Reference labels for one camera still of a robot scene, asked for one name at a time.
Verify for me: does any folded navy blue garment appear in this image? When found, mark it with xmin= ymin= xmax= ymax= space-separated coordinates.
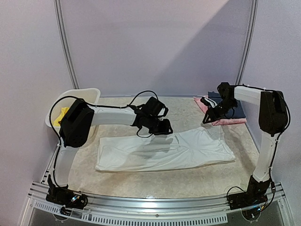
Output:
xmin=207 ymin=92 xmax=246 ymax=119

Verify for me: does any left aluminium frame post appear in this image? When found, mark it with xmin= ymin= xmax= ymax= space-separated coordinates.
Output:
xmin=54 ymin=0 xmax=79 ymax=89

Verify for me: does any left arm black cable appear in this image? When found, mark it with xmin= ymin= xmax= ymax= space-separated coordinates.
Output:
xmin=48 ymin=90 xmax=160 ymax=189

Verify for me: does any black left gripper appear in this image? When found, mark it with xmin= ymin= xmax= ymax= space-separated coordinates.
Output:
xmin=146 ymin=115 xmax=174 ymax=135

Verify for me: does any right aluminium frame post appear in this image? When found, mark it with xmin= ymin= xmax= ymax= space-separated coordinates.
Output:
xmin=235 ymin=0 xmax=259 ymax=85

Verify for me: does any white plastic laundry basket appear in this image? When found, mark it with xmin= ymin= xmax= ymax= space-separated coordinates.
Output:
xmin=45 ymin=88 xmax=101 ymax=137

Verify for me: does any aluminium frame post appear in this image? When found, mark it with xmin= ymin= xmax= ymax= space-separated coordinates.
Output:
xmin=235 ymin=0 xmax=259 ymax=85
xmin=54 ymin=0 xmax=79 ymax=89

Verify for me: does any white t-shirt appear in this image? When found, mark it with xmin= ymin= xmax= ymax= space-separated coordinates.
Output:
xmin=95 ymin=126 xmax=236 ymax=172

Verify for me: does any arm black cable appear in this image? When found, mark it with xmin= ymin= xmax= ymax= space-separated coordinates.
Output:
xmin=223 ymin=83 xmax=291 ymax=132
xmin=48 ymin=90 xmax=160 ymax=189

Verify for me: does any folded pink garment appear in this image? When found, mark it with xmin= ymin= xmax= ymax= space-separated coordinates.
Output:
xmin=194 ymin=97 xmax=247 ymax=126

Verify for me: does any yellow garment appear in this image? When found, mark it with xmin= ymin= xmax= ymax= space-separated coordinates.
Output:
xmin=53 ymin=107 xmax=69 ymax=127

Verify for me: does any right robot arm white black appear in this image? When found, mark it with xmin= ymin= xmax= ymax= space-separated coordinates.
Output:
xmin=201 ymin=82 xmax=290 ymax=205

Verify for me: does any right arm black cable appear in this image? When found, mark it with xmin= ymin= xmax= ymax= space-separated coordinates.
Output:
xmin=223 ymin=83 xmax=291 ymax=132

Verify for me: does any front aluminium rail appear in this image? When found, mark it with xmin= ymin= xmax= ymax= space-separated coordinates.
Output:
xmin=21 ymin=182 xmax=293 ymax=226

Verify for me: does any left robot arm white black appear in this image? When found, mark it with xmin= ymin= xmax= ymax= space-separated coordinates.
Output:
xmin=48 ymin=97 xmax=173 ymax=204

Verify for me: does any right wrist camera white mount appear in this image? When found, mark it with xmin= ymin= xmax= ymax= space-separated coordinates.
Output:
xmin=200 ymin=97 xmax=218 ymax=108

